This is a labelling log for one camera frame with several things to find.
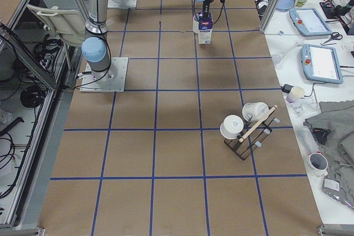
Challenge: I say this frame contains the blue teach pendant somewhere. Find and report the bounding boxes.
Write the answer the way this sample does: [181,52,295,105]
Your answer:
[301,44,343,84]
[289,8,332,36]

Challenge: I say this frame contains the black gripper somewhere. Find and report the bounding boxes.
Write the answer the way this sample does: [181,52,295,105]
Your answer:
[201,1,212,20]

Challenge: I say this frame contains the grey cloth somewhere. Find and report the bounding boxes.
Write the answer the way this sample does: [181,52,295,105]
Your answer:
[304,101,353,209]

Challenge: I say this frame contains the white plastic chair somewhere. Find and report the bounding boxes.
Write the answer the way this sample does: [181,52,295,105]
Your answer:
[27,4,85,47]

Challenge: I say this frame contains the blue white milk carton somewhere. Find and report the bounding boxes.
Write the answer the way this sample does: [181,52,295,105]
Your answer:
[198,12,213,44]

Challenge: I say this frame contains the black scissors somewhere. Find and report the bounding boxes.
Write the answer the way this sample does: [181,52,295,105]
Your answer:
[320,32,343,45]

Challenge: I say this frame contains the white light bulb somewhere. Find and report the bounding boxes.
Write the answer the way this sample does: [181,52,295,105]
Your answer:
[271,43,301,67]

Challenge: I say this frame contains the white paper cup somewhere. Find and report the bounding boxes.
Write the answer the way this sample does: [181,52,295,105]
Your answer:
[192,15,200,34]

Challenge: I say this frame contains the black mug rack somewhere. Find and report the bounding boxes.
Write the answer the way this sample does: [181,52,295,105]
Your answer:
[223,105,279,161]

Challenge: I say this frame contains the blue plate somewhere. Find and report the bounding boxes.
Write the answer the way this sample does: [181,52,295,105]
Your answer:
[276,0,294,12]

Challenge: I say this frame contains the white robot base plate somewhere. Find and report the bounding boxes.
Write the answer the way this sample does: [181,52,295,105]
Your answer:
[79,57,128,93]

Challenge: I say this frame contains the white mug on rack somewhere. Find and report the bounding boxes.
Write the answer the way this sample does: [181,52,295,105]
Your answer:
[220,114,244,140]
[242,102,269,122]

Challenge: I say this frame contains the white purple cup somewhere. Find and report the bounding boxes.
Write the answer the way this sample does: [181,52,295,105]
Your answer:
[286,86,305,103]

